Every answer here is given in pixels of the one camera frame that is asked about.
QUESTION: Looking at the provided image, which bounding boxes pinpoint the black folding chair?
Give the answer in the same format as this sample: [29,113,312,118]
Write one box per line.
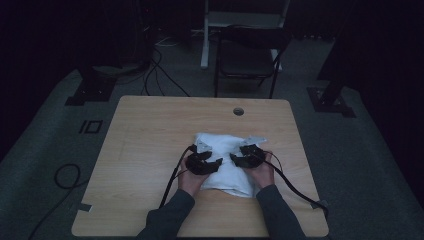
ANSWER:
[213,24,292,99]

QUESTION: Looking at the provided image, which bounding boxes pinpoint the person's left hand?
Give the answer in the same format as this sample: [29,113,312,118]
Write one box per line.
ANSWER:
[177,159,212,198]

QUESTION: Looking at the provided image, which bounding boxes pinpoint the hand-held gripper cable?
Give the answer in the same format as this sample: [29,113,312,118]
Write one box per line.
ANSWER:
[158,143,198,210]
[262,150,330,220]

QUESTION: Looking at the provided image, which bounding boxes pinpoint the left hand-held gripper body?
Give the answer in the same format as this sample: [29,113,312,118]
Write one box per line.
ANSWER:
[185,138,215,176]

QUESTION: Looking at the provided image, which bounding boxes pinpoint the right hand-held gripper cable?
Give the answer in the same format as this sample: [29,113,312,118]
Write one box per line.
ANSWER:
[262,150,330,220]

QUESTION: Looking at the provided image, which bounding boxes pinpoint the black floor cable loop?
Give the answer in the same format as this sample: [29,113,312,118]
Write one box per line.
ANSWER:
[28,163,91,240]

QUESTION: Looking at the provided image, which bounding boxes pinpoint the left hand-held gripper cable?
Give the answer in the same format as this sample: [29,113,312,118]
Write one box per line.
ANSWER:
[158,143,198,210]

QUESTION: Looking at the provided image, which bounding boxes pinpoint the white skirt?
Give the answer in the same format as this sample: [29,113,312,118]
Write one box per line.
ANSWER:
[193,132,268,199]

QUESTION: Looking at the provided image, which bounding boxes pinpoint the black stand with flat base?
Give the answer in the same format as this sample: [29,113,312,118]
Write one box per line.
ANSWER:
[64,64,118,107]
[306,0,357,118]

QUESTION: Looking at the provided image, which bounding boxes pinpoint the person's right hand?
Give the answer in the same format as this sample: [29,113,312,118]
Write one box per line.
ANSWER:
[244,151,276,191]

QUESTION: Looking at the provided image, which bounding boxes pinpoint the black floor cables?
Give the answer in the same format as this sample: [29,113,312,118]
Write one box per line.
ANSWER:
[142,48,190,97]

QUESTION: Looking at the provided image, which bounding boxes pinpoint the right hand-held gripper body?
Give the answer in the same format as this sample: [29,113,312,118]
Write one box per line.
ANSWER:
[234,135,268,169]

